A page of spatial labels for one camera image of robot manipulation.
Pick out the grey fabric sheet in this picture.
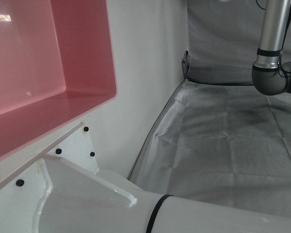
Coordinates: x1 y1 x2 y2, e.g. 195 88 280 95
127 0 291 207

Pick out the white table support bracket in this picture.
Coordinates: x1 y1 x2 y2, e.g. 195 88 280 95
0 121 291 233

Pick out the pink plastic basket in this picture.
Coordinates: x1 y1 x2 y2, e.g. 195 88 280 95
0 0 118 168

